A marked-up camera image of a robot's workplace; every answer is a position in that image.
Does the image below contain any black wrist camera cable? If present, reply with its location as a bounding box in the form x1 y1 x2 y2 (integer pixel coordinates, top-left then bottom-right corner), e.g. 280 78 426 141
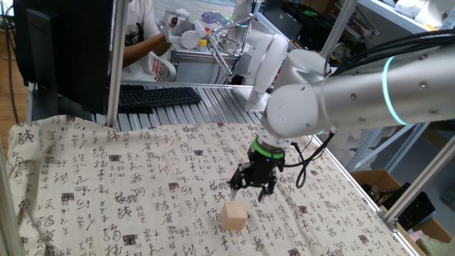
284 131 337 189

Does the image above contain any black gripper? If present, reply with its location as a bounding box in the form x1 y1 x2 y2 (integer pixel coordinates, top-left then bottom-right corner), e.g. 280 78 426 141
227 150 285 203

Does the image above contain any green cloth bundle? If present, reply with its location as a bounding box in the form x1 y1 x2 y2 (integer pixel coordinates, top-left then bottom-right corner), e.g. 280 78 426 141
414 233 451 256

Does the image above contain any white foam packing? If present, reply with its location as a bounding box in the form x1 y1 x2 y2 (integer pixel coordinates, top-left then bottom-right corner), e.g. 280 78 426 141
319 127 397 168

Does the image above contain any person in white T-shirt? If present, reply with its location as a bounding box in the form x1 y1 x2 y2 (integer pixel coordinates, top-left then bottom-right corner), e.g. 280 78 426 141
120 0 161 82

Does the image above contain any small wooden cube block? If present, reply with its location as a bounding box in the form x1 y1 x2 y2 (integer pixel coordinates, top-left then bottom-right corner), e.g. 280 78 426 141
220 201 248 231

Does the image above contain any bare person forearm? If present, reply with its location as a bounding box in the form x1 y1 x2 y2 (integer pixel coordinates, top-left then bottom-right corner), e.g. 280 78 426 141
122 33 171 68

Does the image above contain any aluminium frame post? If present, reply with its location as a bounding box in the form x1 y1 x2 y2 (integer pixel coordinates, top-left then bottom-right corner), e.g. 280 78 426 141
377 134 455 232
0 140 23 256
319 0 358 60
106 0 129 128

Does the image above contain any white plastic chair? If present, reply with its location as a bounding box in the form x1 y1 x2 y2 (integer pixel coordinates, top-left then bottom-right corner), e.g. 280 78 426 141
152 56 178 83

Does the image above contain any white haptic control device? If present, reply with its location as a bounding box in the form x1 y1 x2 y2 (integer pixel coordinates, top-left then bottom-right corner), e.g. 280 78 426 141
161 9 257 81

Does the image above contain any black equipment case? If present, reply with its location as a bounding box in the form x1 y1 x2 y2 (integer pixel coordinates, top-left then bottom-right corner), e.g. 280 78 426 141
262 5 305 40

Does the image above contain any purple green toy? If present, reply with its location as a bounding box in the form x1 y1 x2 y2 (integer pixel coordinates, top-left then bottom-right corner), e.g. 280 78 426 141
201 10 228 26

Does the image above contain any black computer monitor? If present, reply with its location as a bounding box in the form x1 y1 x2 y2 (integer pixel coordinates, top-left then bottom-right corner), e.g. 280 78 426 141
13 0 114 115

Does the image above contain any silver mounting plate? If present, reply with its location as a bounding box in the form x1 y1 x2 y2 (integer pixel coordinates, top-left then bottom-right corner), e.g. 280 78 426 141
230 86 271 114

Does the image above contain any aluminium table edge rail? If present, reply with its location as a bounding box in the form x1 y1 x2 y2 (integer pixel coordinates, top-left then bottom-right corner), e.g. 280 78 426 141
312 137 422 256

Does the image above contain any black keyboard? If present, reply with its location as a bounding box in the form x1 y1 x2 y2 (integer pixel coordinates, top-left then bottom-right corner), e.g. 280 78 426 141
117 86 203 110

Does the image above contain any calligraphy print cloth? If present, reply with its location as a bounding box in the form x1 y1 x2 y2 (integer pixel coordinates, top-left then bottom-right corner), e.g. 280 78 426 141
6 114 413 256

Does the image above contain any cardboard box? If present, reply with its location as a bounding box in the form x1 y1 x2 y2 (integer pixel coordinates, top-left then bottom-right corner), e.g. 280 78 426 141
350 169 449 246

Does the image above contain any white wrapped bundle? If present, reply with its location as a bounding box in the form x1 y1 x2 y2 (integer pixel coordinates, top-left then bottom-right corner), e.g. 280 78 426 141
394 0 449 23

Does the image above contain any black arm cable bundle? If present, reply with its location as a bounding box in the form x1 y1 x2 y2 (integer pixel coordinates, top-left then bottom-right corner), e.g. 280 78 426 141
323 28 455 78

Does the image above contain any grey metal shelf rack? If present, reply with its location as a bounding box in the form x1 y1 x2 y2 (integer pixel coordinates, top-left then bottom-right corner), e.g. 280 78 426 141
330 0 455 174

